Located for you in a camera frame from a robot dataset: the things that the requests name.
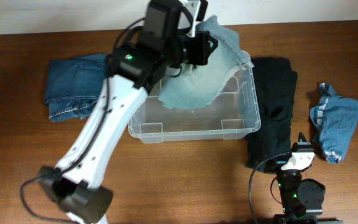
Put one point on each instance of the light grey-blue jeans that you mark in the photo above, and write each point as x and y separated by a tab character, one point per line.
197	86

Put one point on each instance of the clear plastic storage bin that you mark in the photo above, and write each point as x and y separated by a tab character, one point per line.
233	114

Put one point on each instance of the blue crumpled shirt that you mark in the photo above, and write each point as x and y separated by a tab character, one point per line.
335	119

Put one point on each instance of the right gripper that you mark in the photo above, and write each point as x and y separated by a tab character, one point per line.
299	140

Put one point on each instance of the black garment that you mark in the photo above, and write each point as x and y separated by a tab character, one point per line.
275	85

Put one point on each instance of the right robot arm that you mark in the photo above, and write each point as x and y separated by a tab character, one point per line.
301	199

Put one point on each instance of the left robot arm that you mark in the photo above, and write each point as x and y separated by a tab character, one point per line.
166	37

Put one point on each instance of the dark blue jeans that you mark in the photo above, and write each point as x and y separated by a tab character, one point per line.
73	86

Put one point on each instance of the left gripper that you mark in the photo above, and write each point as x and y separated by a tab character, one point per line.
205	44

